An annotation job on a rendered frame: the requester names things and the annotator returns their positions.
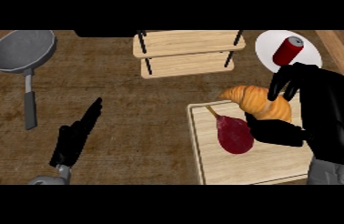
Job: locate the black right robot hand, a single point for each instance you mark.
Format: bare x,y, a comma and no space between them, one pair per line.
322,112

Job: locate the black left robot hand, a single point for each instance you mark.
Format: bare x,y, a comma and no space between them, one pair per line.
75,136

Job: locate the golden brown croissant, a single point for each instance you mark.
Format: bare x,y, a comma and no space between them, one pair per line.
257,101

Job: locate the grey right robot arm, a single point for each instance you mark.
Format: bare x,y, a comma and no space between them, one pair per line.
325,172

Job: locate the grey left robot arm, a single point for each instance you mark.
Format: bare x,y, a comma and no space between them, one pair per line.
52,177

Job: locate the pale wooden tray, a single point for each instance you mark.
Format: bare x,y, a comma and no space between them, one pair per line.
251,160

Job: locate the wooden tiered shelf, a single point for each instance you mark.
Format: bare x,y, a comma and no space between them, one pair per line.
188,53

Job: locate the dark red pear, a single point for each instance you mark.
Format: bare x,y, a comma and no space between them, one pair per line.
233,135

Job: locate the red soda can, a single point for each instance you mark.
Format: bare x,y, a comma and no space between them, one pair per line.
287,51

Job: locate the pale wooden board edge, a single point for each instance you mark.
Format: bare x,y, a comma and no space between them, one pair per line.
334,44

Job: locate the white round plate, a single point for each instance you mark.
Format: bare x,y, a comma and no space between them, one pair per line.
269,45

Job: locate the grey frying pan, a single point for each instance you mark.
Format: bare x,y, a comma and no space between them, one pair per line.
24,54

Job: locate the black appliance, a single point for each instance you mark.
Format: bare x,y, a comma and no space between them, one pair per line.
105,33

